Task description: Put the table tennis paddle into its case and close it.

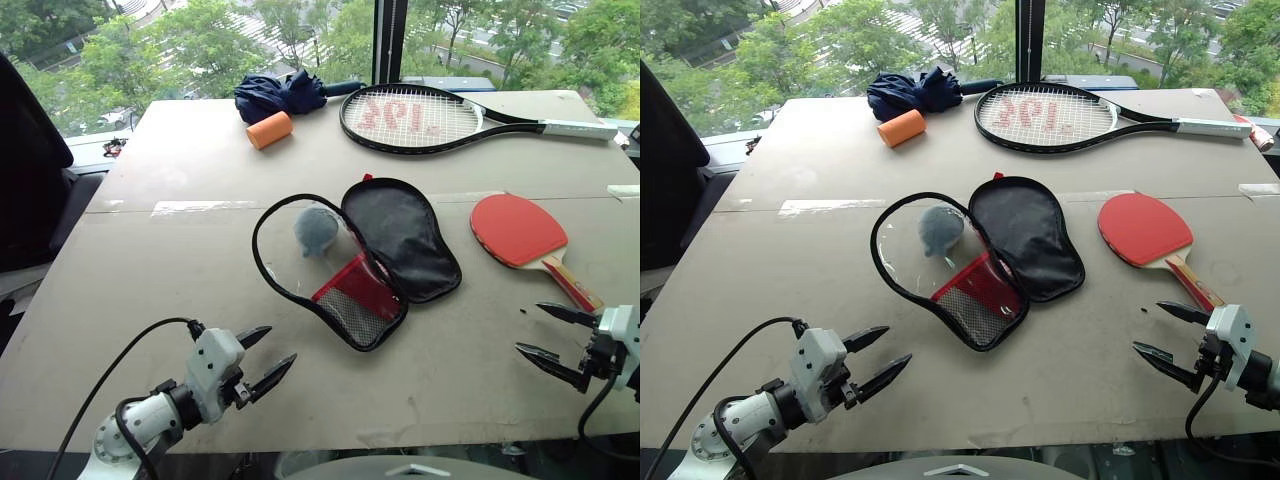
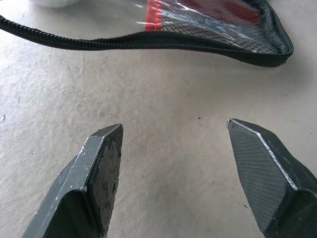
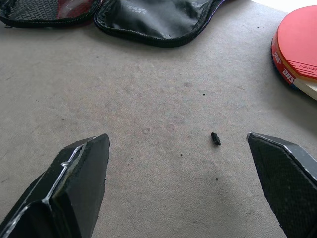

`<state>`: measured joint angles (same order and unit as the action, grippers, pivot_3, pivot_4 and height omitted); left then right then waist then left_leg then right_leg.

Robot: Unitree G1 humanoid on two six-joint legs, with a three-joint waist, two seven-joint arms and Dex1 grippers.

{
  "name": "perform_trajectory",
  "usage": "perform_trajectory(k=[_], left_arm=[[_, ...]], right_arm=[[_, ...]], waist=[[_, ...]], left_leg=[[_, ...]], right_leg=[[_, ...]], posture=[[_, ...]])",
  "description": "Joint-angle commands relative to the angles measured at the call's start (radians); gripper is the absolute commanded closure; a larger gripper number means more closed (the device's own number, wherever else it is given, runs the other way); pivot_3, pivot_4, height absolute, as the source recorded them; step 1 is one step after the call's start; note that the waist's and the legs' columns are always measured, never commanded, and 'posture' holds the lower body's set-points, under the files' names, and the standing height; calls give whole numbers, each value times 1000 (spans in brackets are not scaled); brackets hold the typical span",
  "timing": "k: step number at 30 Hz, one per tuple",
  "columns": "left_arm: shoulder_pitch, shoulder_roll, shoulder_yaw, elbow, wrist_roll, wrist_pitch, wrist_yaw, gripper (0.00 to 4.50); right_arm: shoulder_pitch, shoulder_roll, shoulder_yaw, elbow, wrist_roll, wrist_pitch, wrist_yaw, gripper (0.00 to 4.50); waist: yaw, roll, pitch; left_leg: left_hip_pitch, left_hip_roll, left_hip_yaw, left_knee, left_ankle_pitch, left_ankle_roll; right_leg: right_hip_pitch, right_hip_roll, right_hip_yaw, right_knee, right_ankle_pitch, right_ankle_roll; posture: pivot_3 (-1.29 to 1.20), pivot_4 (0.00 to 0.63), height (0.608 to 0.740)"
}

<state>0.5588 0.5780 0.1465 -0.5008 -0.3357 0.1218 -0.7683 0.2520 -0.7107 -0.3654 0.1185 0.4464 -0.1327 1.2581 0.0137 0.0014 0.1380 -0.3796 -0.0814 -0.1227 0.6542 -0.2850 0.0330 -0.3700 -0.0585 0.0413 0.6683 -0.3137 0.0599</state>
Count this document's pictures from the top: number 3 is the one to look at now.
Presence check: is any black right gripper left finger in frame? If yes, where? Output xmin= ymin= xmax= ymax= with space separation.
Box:
xmin=0 ymin=133 xmax=110 ymax=238

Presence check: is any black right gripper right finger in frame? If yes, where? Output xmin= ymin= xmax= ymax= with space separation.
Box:
xmin=246 ymin=132 xmax=317 ymax=238

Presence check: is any red table tennis paddle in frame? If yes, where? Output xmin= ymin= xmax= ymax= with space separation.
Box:
xmin=269 ymin=4 xmax=317 ymax=102

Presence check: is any black zippered paddle case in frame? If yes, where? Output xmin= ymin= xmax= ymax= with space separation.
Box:
xmin=0 ymin=0 xmax=232 ymax=48

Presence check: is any small black rubber crumb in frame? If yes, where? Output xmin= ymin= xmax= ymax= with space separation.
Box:
xmin=211 ymin=132 xmax=222 ymax=146

